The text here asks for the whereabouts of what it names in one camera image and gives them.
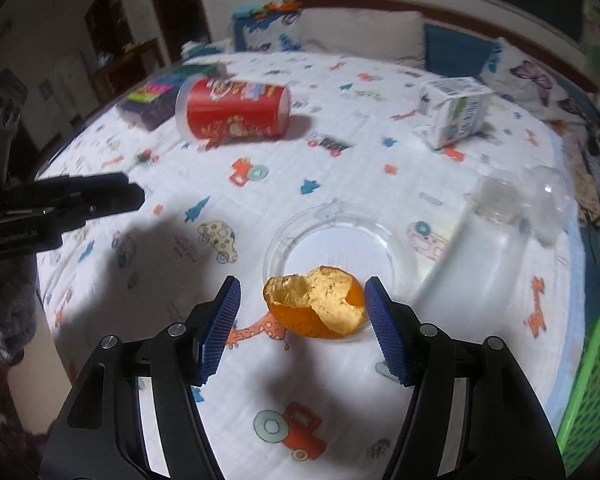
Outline beige pillow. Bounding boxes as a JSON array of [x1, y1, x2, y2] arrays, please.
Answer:
[[300, 8, 426, 68]]

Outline cartoon printed white blanket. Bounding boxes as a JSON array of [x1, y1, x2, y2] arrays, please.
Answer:
[[35, 52, 588, 480]]

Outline green tissue box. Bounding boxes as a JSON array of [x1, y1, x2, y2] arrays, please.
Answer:
[[181, 40, 231, 58]]

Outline dark shelf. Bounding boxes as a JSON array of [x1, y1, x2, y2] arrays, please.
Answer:
[[82, 0, 136, 61]]

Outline white milk carton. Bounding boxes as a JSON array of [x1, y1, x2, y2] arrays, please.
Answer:
[[412, 77, 496, 150]]

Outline green plastic basket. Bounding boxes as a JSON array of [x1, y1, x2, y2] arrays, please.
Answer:
[[555, 290, 600, 463]]

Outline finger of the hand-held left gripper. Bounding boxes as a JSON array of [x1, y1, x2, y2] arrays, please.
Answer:
[[35, 172, 131, 196], [45, 184, 146, 233]]

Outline blue cushion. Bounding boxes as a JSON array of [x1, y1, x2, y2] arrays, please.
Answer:
[[422, 22, 501, 76]]

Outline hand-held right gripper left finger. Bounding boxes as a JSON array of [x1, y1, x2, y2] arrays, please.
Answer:
[[45, 275, 242, 480]]

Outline clear plastic bowl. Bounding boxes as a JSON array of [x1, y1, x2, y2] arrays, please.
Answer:
[[262, 205, 411, 343]]

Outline small butterfly print pillow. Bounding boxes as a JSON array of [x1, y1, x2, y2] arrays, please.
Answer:
[[232, 10, 303, 53]]

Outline artificial flowers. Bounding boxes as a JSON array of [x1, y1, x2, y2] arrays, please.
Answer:
[[582, 0, 600, 71]]

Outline red cylindrical snack can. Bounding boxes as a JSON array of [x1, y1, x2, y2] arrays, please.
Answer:
[[175, 76, 292, 142]]

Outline dark wooden door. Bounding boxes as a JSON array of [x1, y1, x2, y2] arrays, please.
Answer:
[[142, 0, 216, 61]]

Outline orange peel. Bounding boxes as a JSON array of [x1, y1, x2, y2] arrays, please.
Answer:
[[263, 266, 368, 338]]

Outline large butterfly print pillow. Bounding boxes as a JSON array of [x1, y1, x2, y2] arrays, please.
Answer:
[[480, 42, 600, 126]]

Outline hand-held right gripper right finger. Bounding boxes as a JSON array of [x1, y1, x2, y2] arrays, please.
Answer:
[[364, 276, 566, 480]]

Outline colourful flat plastic box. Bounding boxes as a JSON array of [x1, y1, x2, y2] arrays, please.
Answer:
[[117, 62, 226, 131]]

